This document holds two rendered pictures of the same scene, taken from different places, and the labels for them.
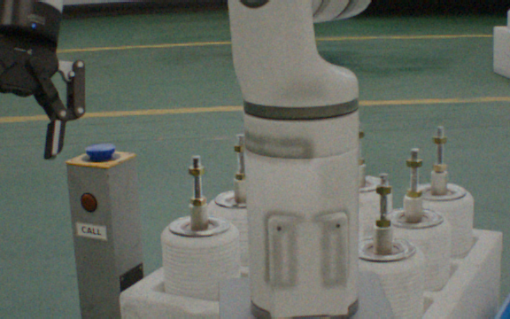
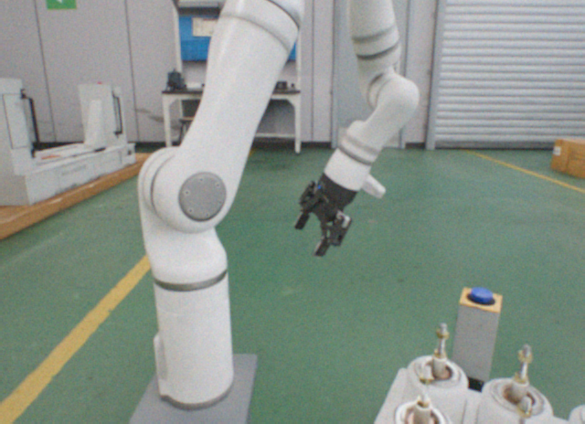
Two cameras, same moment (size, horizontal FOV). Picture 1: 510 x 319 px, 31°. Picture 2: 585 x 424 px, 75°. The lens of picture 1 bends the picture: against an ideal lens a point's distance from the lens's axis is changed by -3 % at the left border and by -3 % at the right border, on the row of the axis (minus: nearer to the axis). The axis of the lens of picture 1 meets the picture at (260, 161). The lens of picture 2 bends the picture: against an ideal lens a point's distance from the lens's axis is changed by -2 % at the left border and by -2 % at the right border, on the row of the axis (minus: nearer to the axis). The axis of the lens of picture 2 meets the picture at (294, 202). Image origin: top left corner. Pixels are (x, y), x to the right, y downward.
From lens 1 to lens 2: 1.03 m
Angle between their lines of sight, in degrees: 90
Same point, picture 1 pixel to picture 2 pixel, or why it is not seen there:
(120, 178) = (473, 317)
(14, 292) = (541, 364)
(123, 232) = (466, 350)
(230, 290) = (238, 357)
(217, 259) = (412, 393)
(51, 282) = (573, 379)
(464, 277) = not seen: outside the picture
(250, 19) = not seen: hidden behind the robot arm
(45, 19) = (325, 186)
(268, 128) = not seen: hidden behind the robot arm
